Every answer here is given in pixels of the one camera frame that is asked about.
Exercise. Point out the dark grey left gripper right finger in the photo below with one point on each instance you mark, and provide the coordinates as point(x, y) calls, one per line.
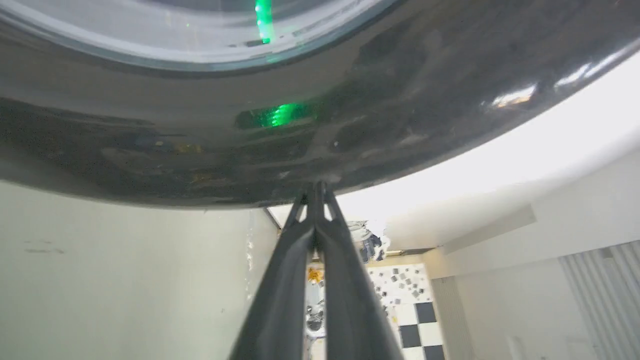
point(350, 300)

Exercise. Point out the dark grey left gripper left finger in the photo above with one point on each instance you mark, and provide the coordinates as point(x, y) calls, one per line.
point(280, 295)

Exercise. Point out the black round washing machine door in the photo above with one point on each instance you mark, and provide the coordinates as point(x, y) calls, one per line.
point(210, 125)

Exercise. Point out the white washing machine body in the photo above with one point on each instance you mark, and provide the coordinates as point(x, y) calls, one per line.
point(125, 280)

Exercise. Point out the white panel with grey squares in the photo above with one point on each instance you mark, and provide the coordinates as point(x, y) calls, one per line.
point(400, 284)

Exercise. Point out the person in grey clothes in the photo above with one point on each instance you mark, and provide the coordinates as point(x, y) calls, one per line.
point(367, 240)

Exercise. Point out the black and white checkered panel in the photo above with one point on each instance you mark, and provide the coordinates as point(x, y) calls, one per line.
point(420, 332)

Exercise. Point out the grey pleated curtain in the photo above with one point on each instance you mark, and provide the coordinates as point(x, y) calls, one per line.
point(607, 300)

